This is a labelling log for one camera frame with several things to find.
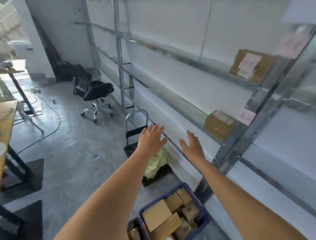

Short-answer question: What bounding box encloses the person's left hand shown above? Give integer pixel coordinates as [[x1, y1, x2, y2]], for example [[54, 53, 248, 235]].
[[137, 125, 168, 157]]

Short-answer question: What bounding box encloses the person's right hand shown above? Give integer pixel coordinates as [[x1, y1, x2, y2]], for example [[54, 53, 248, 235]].
[[179, 130, 207, 165]]

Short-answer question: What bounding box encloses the person's left forearm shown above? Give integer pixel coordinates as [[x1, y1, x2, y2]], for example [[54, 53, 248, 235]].
[[53, 153, 155, 240]]

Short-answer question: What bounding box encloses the person's right forearm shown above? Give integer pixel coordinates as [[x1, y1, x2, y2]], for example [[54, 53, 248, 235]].
[[195, 159, 308, 240]]

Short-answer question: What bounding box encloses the yellow-green plastic bag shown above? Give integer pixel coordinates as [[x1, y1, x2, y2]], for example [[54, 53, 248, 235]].
[[144, 148, 176, 179]]

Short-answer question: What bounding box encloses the black folding hand trolley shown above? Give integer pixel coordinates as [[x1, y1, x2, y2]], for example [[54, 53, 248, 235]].
[[123, 109, 173, 187]]

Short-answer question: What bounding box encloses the small cardboard box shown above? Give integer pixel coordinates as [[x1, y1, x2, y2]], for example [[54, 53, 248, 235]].
[[203, 110, 235, 142]]

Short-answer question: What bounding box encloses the metal shelving rack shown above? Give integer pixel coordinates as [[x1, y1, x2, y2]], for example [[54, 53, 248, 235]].
[[74, 0, 316, 203]]

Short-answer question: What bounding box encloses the black office chair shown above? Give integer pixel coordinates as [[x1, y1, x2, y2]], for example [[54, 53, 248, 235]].
[[73, 65, 115, 123]]

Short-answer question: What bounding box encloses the small pink paper label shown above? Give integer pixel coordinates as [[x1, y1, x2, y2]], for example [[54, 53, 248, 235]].
[[237, 109, 257, 126]]

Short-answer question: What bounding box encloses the blue plastic basket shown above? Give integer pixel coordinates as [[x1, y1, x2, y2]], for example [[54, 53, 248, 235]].
[[138, 182, 213, 240]]

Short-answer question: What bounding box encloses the pile of cardboard boxes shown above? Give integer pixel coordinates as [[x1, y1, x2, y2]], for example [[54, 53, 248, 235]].
[[142, 187, 200, 240]]

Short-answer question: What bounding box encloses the black plastic crate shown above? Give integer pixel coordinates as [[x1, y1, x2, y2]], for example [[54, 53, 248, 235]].
[[127, 217, 146, 240]]

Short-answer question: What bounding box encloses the cardboard box with pink labels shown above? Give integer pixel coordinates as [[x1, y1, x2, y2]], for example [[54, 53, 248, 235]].
[[229, 49, 277, 84]]

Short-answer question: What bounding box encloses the dark leaning board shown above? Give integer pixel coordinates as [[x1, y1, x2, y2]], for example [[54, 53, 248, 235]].
[[35, 15, 74, 82]]

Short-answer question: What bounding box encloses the black floor mat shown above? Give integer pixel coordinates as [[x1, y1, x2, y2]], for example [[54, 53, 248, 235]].
[[0, 158, 45, 198], [0, 200, 43, 240]]

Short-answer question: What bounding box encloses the white desk with dark leg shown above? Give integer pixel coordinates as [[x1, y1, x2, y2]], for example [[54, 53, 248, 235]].
[[0, 59, 45, 134]]

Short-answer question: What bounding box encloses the large pink paper note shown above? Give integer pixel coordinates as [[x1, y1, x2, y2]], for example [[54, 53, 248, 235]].
[[275, 32, 310, 59]]

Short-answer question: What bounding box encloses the white appliance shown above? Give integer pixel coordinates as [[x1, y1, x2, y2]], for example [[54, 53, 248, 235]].
[[7, 40, 34, 60]]

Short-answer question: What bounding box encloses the thin floor cable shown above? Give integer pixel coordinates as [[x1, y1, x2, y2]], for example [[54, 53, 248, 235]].
[[15, 94, 61, 154]]

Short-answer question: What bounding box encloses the wooden table with black frame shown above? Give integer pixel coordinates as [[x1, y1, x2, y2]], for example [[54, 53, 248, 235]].
[[0, 100, 45, 193]]

